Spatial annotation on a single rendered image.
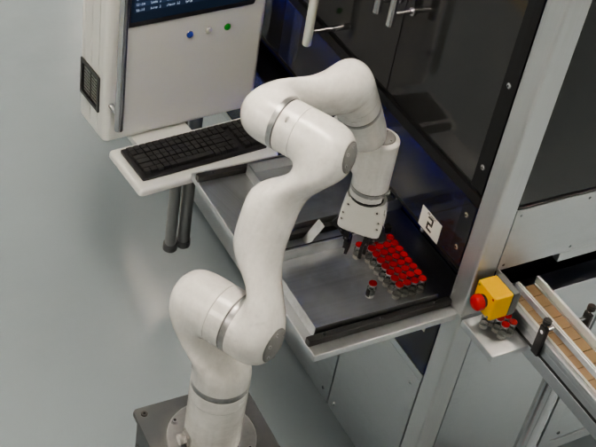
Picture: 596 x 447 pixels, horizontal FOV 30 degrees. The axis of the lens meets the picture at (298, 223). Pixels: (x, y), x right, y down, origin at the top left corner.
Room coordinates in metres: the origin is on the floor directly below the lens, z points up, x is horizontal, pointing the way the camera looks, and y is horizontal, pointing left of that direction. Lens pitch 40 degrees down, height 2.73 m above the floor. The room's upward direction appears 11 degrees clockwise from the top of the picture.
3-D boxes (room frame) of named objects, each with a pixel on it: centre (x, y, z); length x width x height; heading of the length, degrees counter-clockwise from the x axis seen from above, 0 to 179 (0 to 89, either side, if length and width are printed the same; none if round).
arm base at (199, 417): (1.48, 0.09, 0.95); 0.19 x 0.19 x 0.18
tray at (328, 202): (2.35, -0.05, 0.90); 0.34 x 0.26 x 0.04; 125
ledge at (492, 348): (1.95, -0.53, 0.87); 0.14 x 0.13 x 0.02; 125
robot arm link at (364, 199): (1.93, -0.14, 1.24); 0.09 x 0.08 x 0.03; 78
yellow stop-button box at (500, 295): (1.93, -0.48, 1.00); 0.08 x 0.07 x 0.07; 125
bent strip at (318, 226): (2.11, 0.00, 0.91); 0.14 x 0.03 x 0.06; 125
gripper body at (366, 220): (1.93, -0.14, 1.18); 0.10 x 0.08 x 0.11; 78
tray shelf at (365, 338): (2.17, -0.09, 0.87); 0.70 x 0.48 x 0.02; 35
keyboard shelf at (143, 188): (2.54, 0.35, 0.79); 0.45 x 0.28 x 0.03; 130
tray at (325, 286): (2.01, -0.15, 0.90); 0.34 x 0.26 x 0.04; 124
